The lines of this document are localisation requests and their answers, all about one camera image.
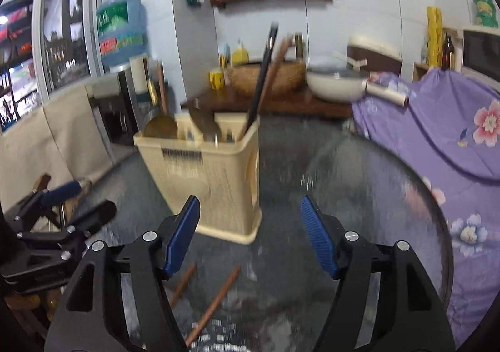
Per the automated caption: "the beige plastic utensil holder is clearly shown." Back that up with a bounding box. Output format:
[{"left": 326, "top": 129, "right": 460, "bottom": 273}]
[{"left": 134, "top": 113, "right": 263, "bottom": 245}]

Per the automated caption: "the golden spoon left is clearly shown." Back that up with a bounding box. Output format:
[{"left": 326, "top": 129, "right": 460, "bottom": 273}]
[{"left": 142, "top": 80, "right": 178, "bottom": 139}]

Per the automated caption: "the grey water dispenser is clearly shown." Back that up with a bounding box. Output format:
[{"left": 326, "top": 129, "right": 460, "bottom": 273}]
[{"left": 85, "top": 64, "right": 152, "bottom": 163}]

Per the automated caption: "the brown wooden side table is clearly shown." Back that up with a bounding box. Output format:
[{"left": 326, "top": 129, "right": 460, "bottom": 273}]
[{"left": 181, "top": 86, "right": 353, "bottom": 119}]

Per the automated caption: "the yellow mug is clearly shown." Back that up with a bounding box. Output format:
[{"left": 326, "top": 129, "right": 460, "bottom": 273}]
[{"left": 209, "top": 69, "right": 225, "bottom": 91}]

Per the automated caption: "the paper cup holder tube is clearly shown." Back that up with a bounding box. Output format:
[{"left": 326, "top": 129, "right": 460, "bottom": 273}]
[{"left": 129, "top": 54, "right": 150, "bottom": 105}]

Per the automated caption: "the woven basket sink bowl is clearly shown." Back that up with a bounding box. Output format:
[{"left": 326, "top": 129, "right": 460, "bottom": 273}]
[{"left": 227, "top": 58, "right": 307, "bottom": 100}]

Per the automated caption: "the cream pan with lid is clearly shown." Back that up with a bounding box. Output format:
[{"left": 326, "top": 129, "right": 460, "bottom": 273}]
[{"left": 306, "top": 52, "right": 409, "bottom": 107}]

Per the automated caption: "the purple floral cloth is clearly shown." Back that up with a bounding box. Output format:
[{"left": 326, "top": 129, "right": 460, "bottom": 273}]
[{"left": 352, "top": 69, "right": 499, "bottom": 345}]

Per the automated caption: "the yellow soap bottle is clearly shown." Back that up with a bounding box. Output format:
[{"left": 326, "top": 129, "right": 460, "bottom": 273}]
[{"left": 231, "top": 40, "right": 249, "bottom": 67}]

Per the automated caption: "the blue water jug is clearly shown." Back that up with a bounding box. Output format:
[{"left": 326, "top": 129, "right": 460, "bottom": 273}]
[{"left": 97, "top": 0, "right": 147, "bottom": 68}]

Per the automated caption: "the brown white rice cooker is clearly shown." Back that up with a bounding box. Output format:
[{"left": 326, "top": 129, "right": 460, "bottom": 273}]
[{"left": 347, "top": 35, "right": 403, "bottom": 75}]

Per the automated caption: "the bamboo faucet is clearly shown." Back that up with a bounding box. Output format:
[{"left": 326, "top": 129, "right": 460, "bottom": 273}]
[{"left": 294, "top": 33, "right": 304, "bottom": 61}]

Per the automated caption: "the black chopstick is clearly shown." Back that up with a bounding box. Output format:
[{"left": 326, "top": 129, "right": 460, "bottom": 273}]
[{"left": 245, "top": 22, "right": 279, "bottom": 131}]

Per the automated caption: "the dark brown glass bottle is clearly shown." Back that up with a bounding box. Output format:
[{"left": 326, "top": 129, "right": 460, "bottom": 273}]
[{"left": 442, "top": 34, "right": 455, "bottom": 70}]

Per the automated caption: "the yellow roll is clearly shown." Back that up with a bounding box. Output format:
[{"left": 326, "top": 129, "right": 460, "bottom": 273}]
[{"left": 426, "top": 6, "right": 444, "bottom": 67}]

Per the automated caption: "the white microwave oven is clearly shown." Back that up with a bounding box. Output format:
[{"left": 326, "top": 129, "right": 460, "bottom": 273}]
[{"left": 461, "top": 26, "right": 499, "bottom": 90}]

